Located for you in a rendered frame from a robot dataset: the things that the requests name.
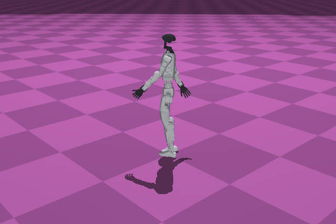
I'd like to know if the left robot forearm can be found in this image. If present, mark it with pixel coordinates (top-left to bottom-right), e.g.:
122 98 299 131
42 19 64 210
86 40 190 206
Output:
141 72 160 91

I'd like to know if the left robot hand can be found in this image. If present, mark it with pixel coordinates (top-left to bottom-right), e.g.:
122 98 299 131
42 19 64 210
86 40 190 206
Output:
132 85 145 99

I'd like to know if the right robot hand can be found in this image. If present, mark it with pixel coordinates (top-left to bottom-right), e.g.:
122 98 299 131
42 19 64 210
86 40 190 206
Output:
177 82 191 98

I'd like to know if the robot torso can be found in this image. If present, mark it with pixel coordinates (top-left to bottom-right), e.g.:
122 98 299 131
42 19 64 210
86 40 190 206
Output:
161 51 176 97

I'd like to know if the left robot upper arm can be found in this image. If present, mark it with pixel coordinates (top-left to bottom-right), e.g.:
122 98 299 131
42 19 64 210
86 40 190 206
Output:
154 55 172 78

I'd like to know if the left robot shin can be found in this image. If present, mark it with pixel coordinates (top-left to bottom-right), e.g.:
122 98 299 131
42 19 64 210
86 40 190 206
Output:
164 124 175 153

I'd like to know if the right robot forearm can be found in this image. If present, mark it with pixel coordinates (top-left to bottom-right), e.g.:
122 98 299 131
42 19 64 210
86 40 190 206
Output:
174 70 183 86

